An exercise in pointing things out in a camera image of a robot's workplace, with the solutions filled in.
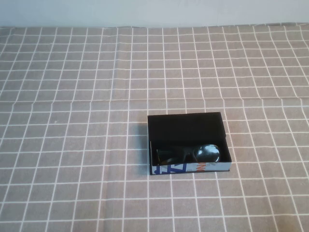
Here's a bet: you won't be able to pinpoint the black printed glasses case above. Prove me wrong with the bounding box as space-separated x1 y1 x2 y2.
147 112 233 175

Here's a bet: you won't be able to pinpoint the black framed glasses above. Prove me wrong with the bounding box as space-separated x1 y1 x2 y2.
155 143 221 167

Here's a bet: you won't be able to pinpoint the grey white-checked tablecloth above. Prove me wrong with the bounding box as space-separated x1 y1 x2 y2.
0 22 309 232

